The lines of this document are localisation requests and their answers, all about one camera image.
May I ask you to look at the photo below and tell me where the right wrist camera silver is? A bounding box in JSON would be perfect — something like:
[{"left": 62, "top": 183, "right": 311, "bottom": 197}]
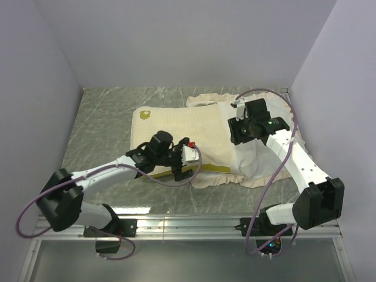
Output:
[{"left": 230, "top": 98, "right": 248, "bottom": 121}]

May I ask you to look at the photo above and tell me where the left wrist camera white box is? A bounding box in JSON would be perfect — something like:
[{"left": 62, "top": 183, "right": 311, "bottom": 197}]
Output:
[{"left": 182, "top": 142, "right": 200, "bottom": 166}]

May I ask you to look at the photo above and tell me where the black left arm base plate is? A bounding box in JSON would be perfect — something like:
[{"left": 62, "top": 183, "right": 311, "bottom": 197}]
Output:
[{"left": 83, "top": 219, "right": 137, "bottom": 255}]

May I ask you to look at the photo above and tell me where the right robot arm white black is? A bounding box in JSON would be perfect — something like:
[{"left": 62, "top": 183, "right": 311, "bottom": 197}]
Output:
[{"left": 228, "top": 98, "right": 345, "bottom": 235}]

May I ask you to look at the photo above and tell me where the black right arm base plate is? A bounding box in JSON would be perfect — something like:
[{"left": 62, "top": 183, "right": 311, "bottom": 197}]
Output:
[{"left": 235, "top": 217, "right": 287, "bottom": 255}]

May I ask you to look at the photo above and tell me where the white pillowcase with peach ruffles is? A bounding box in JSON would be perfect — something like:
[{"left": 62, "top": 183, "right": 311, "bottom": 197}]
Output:
[{"left": 186, "top": 91, "right": 308, "bottom": 189}]

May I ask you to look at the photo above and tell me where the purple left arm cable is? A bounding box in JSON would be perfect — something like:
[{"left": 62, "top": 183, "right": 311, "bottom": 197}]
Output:
[{"left": 15, "top": 145, "right": 203, "bottom": 261}]

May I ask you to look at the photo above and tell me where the cream pillow with yellow edge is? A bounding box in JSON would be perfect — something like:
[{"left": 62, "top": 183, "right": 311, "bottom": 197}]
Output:
[{"left": 130, "top": 104, "right": 234, "bottom": 173}]

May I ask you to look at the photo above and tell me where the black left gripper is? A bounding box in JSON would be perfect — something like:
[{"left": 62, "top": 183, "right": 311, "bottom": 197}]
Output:
[{"left": 156, "top": 138, "right": 195, "bottom": 180}]

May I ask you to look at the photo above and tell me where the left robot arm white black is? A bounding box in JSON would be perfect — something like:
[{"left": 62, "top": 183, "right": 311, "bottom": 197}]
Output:
[{"left": 36, "top": 131, "right": 202, "bottom": 236}]

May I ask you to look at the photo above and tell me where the aluminium mounting rail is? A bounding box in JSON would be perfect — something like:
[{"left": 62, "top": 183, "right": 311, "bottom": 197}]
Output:
[{"left": 35, "top": 214, "right": 342, "bottom": 240}]

